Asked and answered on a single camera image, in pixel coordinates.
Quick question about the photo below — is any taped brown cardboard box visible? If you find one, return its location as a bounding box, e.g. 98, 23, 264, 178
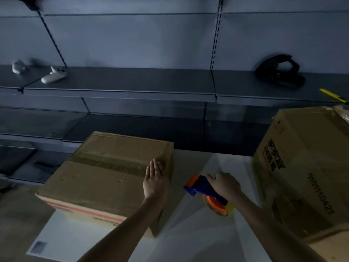
35, 131, 174, 239

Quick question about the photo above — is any small white handheld controller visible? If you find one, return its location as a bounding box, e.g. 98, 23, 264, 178
11, 59, 27, 74

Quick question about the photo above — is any long white handheld controller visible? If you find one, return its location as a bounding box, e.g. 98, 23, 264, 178
41, 65, 68, 84

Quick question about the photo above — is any large printed cardboard box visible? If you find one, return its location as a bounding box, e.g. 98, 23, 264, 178
252, 105, 349, 262

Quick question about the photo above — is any gray square sticker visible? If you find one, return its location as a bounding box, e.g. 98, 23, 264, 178
29, 241, 48, 256

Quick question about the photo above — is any yellow utility knife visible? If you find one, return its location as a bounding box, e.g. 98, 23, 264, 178
320, 88, 349, 104

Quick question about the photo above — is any person's right hand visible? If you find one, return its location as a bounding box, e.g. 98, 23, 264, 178
206, 172, 243, 204

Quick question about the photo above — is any person's left forearm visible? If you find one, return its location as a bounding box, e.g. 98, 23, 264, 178
78, 192, 169, 262

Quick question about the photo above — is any blue orange tape dispenser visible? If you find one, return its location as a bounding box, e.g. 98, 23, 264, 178
183, 174, 235, 219

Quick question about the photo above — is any person's left hand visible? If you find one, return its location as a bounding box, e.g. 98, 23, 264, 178
143, 159, 170, 200

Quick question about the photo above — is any person's right forearm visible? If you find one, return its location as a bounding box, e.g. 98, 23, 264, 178
232, 192, 328, 262

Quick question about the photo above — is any gray metal shelving unit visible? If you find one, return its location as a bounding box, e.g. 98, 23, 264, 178
0, 0, 349, 186

